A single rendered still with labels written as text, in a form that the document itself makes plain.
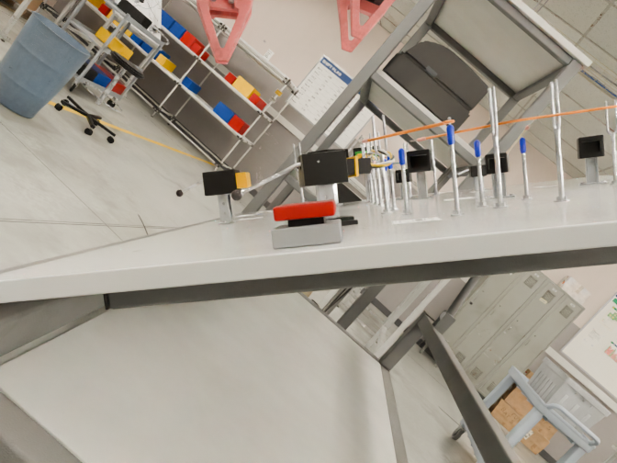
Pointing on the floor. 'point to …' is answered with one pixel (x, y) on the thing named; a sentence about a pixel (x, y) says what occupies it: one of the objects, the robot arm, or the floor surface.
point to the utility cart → (535, 420)
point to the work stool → (103, 95)
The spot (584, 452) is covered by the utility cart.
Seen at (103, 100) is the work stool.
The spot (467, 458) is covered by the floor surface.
